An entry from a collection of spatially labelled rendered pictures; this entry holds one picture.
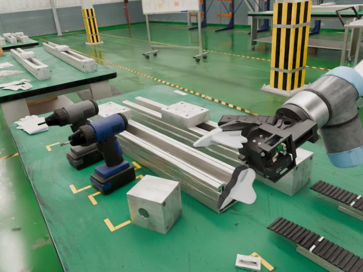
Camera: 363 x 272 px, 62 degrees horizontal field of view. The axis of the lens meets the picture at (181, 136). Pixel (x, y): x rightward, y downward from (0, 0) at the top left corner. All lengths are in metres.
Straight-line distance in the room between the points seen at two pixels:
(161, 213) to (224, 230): 0.16
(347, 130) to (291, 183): 0.28
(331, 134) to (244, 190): 0.21
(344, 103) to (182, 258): 0.45
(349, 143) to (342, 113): 0.07
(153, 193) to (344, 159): 0.42
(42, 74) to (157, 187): 1.98
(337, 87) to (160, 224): 0.48
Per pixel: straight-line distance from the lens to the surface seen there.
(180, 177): 0.87
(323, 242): 0.72
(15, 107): 2.47
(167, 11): 6.81
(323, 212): 0.85
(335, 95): 0.60
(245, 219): 0.80
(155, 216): 0.74
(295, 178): 0.86
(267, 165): 0.51
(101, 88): 2.57
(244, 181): 0.55
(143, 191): 0.75
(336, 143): 0.66
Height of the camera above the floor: 1.30
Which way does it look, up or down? 25 degrees down
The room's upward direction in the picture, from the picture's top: 5 degrees counter-clockwise
